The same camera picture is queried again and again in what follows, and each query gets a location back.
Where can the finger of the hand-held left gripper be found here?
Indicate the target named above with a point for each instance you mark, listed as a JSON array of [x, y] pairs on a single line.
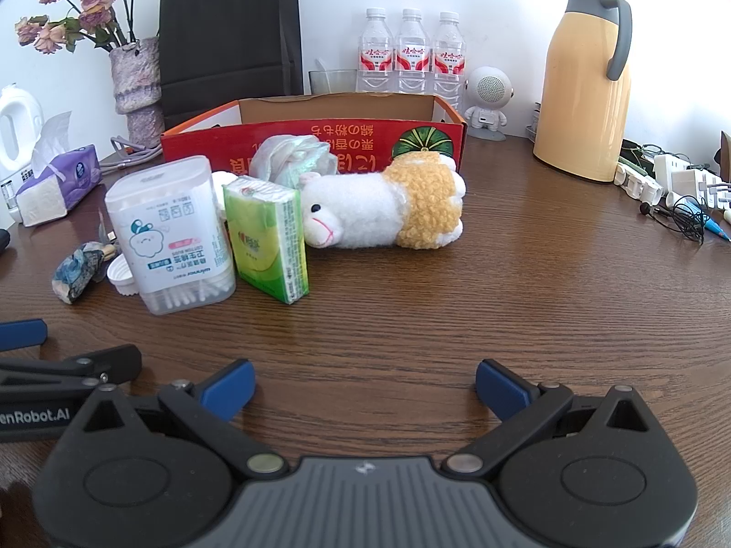
[[68, 368], [23, 334]]

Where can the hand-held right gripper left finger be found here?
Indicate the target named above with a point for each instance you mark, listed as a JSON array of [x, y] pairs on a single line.
[[228, 388]]

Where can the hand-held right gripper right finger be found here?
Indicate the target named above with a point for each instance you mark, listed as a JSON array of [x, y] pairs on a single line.
[[502, 388]]

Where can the blue patterned fabric bundle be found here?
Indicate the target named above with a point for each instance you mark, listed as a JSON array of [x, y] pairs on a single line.
[[77, 271]]

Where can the white bottle cap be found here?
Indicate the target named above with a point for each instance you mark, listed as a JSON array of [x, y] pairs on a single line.
[[121, 275]]

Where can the green tissue pack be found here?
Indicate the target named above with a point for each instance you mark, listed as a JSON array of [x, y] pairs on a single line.
[[265, 240]]

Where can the clear cotton swab box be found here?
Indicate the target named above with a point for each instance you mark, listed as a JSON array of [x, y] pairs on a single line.
[[171, 228]]

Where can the white round cap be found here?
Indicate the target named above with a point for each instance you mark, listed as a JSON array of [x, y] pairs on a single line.
[[223, 181]]

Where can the white and yellow plush toy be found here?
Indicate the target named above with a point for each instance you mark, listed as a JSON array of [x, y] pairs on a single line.
[[365, 205]]

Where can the white plastic bag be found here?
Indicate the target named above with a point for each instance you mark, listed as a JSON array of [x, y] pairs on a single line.
[[285, 160]]

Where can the red cardboard box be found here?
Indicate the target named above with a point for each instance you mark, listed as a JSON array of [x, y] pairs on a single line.
[[354, 137]]

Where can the navy blue case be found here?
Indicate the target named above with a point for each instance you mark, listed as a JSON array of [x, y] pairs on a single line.
[[3, 240]]

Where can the purple tissue pack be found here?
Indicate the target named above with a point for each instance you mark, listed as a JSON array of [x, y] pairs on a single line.
[[63, 182]]

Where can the white plastic jug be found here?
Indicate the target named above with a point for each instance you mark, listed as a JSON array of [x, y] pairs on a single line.
[[17, 108]]

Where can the white power strip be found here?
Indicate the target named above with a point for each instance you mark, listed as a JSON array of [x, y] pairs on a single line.
[[637, 180]]

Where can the blue pen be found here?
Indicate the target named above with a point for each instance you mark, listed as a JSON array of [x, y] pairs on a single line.
[[714, 222]]

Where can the mottled purple vase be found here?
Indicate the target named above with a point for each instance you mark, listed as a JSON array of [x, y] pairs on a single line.
[[137, 85]]

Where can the white plug adapter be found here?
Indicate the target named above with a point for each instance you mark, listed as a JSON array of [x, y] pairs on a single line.
[[679, 174]]

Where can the white robot speaker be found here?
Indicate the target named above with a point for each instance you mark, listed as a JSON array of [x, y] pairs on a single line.
[[488, 88]]

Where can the yellow thermos jug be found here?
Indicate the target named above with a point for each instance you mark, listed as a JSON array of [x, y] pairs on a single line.
[[577, 97]]

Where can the clear drinking glass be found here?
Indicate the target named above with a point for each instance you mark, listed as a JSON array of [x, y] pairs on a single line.
[[340, 83]]

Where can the clear water bottle red label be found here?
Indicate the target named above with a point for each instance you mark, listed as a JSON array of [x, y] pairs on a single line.
[[450, 60], [412, 57], [377, 57]]

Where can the black paper bag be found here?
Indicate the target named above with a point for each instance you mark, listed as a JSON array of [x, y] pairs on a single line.
[[228, 40]]

